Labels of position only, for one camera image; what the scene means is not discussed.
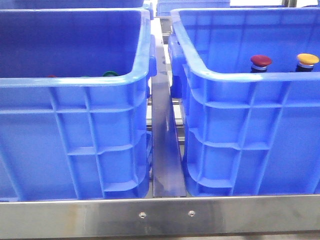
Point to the green push button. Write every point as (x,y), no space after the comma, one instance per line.
(110,73)

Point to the yellow mushroom push button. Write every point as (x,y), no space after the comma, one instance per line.
(306,62)

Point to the rail screw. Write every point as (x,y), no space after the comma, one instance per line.
(142,215)
(191,213)

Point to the steel front rail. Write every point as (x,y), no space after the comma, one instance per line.
(164,217)

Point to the left rail screw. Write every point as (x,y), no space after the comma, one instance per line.
(142,215)

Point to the rear left blue bin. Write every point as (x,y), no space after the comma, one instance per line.
(76,4)

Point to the blue plastic bin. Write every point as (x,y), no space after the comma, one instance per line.
(79,135)
(248,133)

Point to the right rail screw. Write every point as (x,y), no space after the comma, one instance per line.
(191,213)

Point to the steel divider bar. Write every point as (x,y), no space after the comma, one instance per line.
(168,177)

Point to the left blue plastic bin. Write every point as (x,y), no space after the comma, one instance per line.
(79,135)

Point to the red mushroom push button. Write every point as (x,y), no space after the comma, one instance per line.
(260,63)

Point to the right blue plastic bin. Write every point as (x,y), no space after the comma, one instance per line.
(248,133)

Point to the rear right blue bin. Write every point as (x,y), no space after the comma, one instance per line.
(164,7)

